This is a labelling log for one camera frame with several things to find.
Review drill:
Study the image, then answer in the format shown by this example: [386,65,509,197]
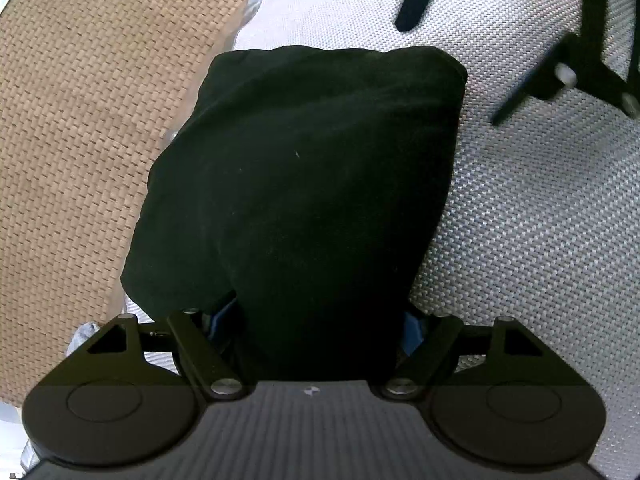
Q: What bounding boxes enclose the white woven bed mat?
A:
[0,0,640,480]

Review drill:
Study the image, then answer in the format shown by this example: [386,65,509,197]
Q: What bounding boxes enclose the black white-printed sweatshirt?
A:
[120,45,468,386]

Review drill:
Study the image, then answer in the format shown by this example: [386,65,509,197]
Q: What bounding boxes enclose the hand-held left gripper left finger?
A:
[55,300,246,401]

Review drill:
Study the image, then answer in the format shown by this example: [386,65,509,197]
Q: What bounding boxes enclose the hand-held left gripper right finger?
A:
[382,312,576,401]

